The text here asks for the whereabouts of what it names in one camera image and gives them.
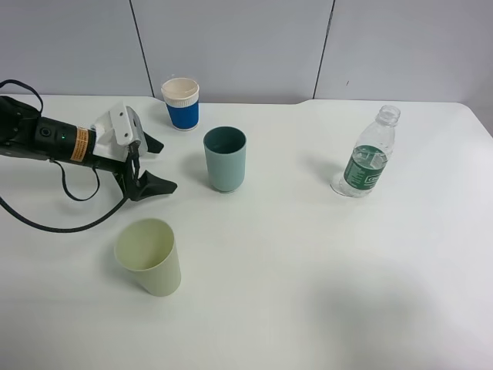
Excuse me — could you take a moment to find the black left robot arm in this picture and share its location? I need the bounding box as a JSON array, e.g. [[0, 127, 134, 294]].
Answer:
[[1, 96, 177, 201]]

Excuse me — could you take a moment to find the clear green-label water bottle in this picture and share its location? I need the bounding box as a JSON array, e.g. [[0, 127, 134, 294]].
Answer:
[[330, 105, 401, 198]]

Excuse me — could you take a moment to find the teal plastic cup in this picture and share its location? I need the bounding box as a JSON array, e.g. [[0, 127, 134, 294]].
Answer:
[[203, 126, 247, 193]]

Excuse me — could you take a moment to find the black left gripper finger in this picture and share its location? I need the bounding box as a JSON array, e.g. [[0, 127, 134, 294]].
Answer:
[[144, 133, 164, 154], [130, 170, 178, 201]]

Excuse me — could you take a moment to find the blue white paper cup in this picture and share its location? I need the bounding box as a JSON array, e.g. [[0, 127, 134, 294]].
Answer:
[[161, 77, 200, 131]]

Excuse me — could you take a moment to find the light green plastic cup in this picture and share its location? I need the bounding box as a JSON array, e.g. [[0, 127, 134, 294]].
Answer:
[[114, 218, 182, 297]]

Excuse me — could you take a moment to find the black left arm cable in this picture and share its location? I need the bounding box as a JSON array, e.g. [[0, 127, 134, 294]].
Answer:
[[0, 79, 142, 234]]

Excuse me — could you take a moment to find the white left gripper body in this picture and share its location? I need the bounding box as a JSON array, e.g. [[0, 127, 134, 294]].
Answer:
[[90, 126, 149, 193]]

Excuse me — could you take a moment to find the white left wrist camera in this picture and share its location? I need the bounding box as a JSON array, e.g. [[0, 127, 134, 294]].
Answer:
[[92, 102, 146, 146]]

